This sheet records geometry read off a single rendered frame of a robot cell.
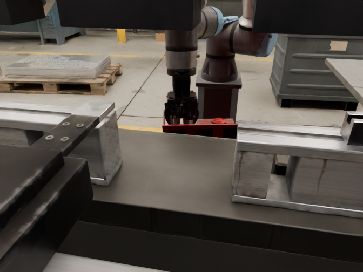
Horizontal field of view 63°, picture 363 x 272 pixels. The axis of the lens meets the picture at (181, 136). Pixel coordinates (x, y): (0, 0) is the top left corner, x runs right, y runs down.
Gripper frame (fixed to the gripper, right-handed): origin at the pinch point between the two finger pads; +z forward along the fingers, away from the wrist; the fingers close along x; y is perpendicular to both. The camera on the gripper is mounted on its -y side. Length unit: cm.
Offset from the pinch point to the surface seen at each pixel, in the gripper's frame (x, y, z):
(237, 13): 141, -600, -15
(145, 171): -6.8, 33.5, -10.3
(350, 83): 24.2, 30.9, -23.0
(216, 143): 5.5, 25.5, -11.0
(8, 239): -11, 61, -23
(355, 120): 18, 43, -22
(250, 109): 74, -195, 59
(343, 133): 18.1, 41.5, -19.7
